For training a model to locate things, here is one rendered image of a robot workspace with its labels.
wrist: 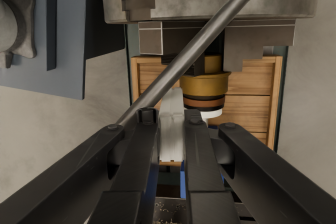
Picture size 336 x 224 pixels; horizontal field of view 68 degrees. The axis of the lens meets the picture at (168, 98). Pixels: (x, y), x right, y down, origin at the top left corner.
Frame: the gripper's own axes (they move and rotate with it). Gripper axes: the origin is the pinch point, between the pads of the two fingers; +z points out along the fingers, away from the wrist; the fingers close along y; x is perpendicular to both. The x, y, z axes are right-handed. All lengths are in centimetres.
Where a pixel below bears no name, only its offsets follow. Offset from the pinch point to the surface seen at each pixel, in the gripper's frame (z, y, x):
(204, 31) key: 1.3, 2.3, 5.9
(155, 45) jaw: 14.1, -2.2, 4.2
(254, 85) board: 44.0, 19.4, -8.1
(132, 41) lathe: 82, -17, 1
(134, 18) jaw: 14.1, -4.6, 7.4
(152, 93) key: -1.0, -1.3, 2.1
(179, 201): 32.4, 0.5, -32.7
